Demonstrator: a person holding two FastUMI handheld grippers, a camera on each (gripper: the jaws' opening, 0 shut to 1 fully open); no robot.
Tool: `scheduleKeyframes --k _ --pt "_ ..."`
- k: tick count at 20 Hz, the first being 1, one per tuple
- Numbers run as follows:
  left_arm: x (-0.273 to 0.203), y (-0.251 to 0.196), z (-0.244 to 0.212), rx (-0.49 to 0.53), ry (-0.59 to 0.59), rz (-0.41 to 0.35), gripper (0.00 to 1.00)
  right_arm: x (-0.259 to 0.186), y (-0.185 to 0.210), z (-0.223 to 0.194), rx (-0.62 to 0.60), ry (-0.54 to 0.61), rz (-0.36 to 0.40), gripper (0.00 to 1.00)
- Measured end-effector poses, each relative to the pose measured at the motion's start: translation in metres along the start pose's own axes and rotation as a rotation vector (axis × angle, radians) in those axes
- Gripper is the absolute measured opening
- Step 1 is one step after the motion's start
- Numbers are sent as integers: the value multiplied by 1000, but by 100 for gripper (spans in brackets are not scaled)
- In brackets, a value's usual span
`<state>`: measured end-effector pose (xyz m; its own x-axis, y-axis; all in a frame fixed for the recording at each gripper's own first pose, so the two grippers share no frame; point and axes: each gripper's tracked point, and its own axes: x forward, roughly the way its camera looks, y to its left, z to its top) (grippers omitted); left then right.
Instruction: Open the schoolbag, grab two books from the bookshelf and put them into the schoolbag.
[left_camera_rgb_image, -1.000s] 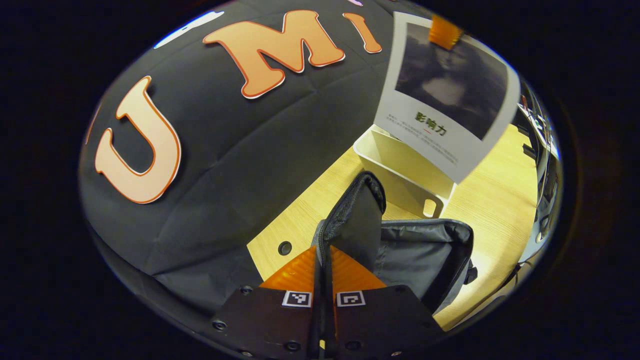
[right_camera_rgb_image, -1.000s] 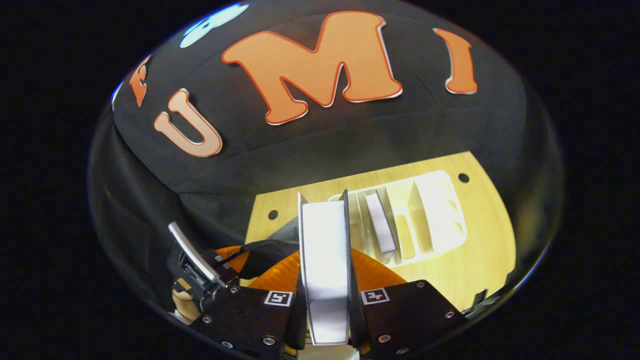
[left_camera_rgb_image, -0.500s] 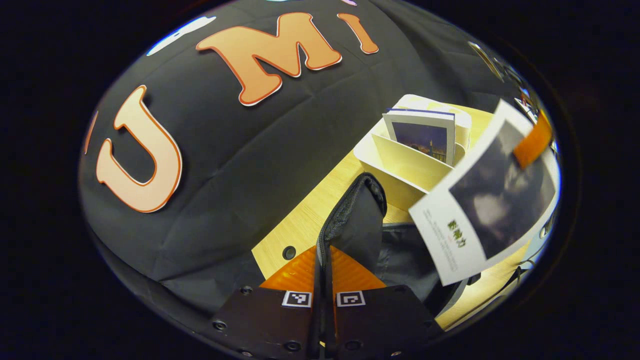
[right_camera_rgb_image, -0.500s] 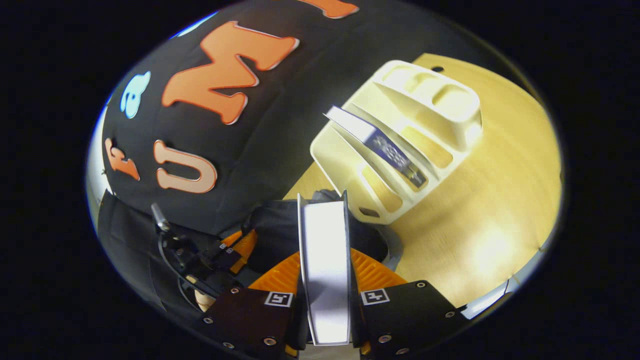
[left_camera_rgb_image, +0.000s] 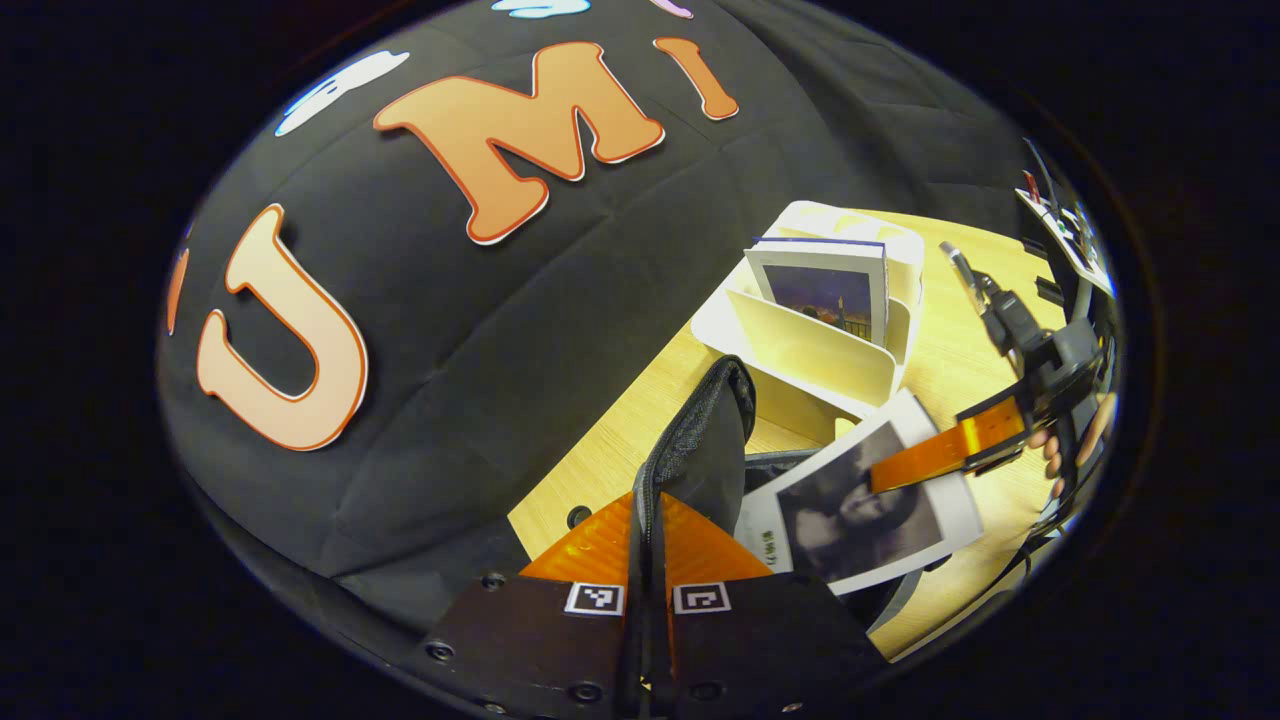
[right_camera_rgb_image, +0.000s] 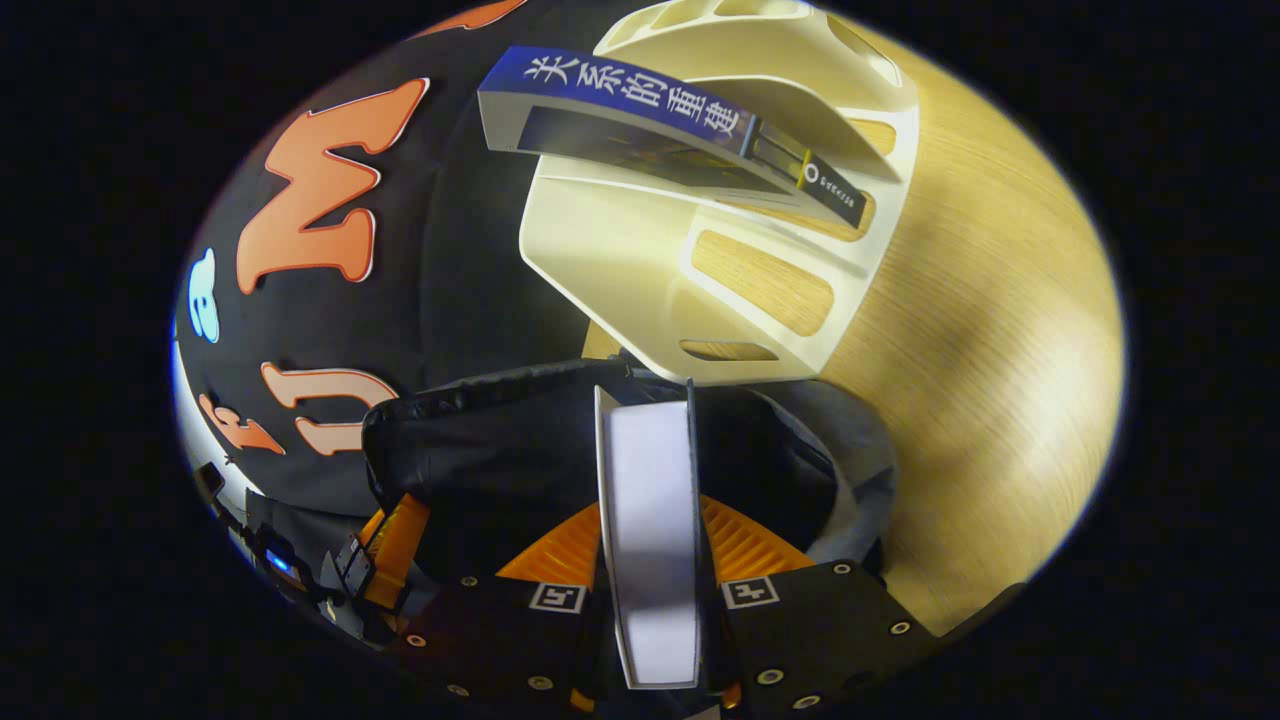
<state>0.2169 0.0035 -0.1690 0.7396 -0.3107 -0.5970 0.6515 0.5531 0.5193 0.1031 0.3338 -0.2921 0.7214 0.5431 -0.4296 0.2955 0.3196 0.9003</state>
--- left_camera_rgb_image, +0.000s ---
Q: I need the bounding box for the night scene cover book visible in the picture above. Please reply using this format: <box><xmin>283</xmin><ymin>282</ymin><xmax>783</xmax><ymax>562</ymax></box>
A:
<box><xmin>745</xmin><ymin>237</ymin><xmax>889</xmax><ymax>348</ymax></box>

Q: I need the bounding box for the portrait cover book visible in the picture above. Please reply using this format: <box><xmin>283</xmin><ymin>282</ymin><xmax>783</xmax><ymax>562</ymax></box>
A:
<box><xmin>735</xmin><ymin>388</ymin><xmax>986</xmax><ymax>598</ymax></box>

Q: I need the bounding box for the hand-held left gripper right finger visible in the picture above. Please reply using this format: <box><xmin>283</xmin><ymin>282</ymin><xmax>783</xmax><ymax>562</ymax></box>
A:
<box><xmin>655</xmin><ymin>490</ymin><xmax>891</xmax><ymax>720</ymax></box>

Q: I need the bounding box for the white bookshelf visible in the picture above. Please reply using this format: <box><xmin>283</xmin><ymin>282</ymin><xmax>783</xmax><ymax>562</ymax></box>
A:
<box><xmin>690</xmin><ymin>200</ymin><xmax>926</xmax><ymax>446</ymax></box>

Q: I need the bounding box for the black cable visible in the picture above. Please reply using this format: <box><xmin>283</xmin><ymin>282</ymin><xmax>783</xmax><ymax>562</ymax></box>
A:
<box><xmin>998</xmin><ymin>533</ymin><xmax>1063</xmax><ymax>593</ymax></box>

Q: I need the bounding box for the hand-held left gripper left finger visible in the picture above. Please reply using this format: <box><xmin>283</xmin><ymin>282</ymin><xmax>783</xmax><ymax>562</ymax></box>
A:
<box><xmin>422</xmin><ymin>490</ymin><xmax>646</xmax><ymax>720</ymax></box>

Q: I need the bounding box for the grey schoolbag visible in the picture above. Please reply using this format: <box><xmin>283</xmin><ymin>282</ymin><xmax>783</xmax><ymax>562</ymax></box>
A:
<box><xmin>625</xmin><ymin>355</ymin><xmax>951</xmax><ymax>701</ymax></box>

